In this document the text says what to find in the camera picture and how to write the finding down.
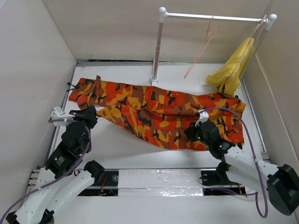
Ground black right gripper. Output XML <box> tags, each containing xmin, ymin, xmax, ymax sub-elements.
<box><xmin>184</xmin><ymin>119</ymin><xmax>211</xmax><ymax>148</ymax></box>

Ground orange camouflage trousers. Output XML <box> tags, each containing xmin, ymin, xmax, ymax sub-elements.
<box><xmin>69</xmin><ymin>77</ymin><xmax>246</xmax><ymax>151</ymax></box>

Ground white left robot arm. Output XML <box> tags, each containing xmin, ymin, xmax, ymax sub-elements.
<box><xmin>1</xmin><ymin>106</ymin><xmax>105</xmax><ymax>224</ymax></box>

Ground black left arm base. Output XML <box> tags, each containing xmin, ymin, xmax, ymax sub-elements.
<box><xmin>78</xmin><ymin>169</ymin><xmax>119</xmax><ymax>196</ymax></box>

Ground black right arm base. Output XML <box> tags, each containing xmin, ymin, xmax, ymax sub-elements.
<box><xmin>198</xmin><ymin>169</ymin><xmax>246</xmax><ymax>196</ymax></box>

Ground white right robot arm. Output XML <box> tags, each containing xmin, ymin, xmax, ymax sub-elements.
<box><xmin>185</xmin><ymin>121</ymin><xmax>299</xmax><ymax>216</ymax></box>

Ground wooden hanger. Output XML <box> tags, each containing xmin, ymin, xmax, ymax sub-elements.
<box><xmin>228</xmin><ymin>14</ymin><xmax>267</xmax><ymax>79</ymax></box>

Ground yellow garment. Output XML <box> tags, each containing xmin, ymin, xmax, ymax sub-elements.
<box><xmin>206</xmin><ymin>38</ymin><xmax>255</xmax><ymax>96</ymax></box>

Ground white clothes rack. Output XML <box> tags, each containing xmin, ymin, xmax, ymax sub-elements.
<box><xmin>149</xmin><ymin>7</ymin><xmax>278</xmax><ymax>86</ymax></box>

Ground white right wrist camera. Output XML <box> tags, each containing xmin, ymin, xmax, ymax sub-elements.
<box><xmin>195</xmin><ymin>110</ymin><xmax>209</xmax><ymax>127</ymax></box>

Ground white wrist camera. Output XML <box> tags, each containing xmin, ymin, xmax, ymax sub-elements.
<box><xmin>48</xmin><ymin>106</ymin><xmax>75</xmax><ymax>127</ymax></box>
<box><xmin>195</xmin><ymin>110</ymin><xmax>209</xmax><ymax>127</ymax></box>

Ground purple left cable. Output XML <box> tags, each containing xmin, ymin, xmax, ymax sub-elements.
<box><xmin>0</xmin><ymin>118</ymin><xmax>92</xmax><ymax>224</ymax></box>

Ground purple cable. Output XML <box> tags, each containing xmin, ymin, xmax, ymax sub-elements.
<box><xmin>195</xmin><ymin>107</ymin><xmax>269</xmax><ymax>219</ymax></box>
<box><xmin>0</xmin><ymin>118</ymin><xmax>92</xmax><ymax>224</ymax></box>

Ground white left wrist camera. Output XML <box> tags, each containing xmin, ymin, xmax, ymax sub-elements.
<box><xmin>48</xmin><ymin>106</ymin><xmax>75</xmax><ymax>127</ymax></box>

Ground aluminium frame rail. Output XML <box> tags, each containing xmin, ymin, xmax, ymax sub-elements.
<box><xmin>16</xmin><ymin>165</ymin><xmax>47</xmax><ymax>224</ymax></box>

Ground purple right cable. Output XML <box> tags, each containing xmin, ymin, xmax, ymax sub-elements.
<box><xmin>195</xmin><ymin>107</ymin><xmax>269</xmax><ymax>219</ymax></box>

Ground pink wire hanger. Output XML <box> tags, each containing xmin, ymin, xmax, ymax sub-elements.
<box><xmin>184</xmin><ymin>15</ymin><xmax>219</xmax><ymax>78</ymax></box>

